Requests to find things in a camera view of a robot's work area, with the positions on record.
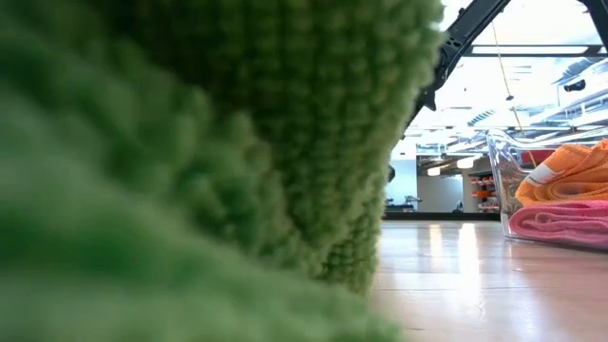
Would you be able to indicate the clear plastic bin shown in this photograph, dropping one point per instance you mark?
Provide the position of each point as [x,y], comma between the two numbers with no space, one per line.
[503,180]

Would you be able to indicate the pink microfiber towel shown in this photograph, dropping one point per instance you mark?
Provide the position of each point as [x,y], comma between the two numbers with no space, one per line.
[560,223]

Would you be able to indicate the orange microfiber towel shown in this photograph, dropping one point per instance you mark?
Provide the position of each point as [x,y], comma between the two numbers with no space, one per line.
[575,176]

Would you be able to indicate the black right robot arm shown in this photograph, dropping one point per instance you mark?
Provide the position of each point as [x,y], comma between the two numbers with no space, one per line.
[461,38]

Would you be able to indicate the green microfiber towel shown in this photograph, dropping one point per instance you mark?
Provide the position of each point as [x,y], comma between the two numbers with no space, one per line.
[190,166]

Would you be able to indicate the white light fixture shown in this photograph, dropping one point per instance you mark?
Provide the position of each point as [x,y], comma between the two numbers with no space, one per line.
[465,162]

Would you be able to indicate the black shelf with orange bins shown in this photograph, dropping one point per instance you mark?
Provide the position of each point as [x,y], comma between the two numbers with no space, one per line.
[482,192]

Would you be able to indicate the red background object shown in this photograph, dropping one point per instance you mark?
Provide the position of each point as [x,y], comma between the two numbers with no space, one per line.
[537,157]

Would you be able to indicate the dark blue background object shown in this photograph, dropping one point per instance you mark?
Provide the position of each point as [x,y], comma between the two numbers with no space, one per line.
[575,86]

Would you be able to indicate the black aluminium table frame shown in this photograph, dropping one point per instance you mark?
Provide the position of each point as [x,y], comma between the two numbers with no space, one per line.
[442,216]

